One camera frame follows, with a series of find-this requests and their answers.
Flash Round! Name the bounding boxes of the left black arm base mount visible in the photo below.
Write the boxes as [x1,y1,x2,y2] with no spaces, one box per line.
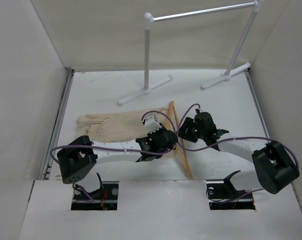
[71,172,119,211]

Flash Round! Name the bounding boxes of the purple cable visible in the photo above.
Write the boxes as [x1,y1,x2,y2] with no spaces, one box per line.
[50,108,180,204]
[175,103,299,204]

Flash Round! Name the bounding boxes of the beige trousers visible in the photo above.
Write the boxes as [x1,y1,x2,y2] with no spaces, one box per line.
[75,109,148,143]

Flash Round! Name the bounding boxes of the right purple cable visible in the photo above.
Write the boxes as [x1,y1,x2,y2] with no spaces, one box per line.
[175,103,299,204]

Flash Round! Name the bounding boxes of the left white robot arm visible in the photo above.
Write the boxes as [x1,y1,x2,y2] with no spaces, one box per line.
[57,113,178,185]

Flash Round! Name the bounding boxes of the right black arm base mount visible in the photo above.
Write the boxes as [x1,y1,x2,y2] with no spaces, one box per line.
[205,170,256,210]

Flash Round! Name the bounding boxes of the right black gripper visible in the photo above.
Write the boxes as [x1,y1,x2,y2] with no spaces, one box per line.
[176,117,206,143]

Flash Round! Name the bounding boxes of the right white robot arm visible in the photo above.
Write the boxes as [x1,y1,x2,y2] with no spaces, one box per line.
[178,110,300,195]

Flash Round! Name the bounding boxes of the white and silver clothes rack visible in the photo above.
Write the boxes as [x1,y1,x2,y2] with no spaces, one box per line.
[117,0,264,106]

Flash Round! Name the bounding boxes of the wooden clothes hanger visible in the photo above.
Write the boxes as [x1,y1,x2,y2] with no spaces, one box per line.
[163,100,193,180]

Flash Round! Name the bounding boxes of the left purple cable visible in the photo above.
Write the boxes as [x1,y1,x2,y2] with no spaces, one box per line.
[50,108,180,204]

